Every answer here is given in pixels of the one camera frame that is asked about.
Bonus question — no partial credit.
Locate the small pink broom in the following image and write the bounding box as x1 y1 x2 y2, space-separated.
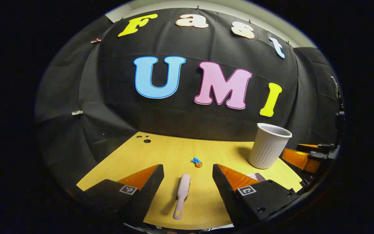
173 174 191 220

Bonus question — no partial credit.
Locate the black backdrop cloth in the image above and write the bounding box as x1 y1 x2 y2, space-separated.
34 7 345 195

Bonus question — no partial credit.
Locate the wooden desktop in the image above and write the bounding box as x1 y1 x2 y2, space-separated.
76 131 304 230

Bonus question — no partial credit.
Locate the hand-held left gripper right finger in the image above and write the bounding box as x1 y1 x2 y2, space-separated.
212 163 304 229

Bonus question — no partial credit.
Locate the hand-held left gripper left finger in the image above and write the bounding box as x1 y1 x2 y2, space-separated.
77 164 165 228

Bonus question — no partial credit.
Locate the white ribbed garbage bin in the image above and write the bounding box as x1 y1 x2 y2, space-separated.
248 123 293 169

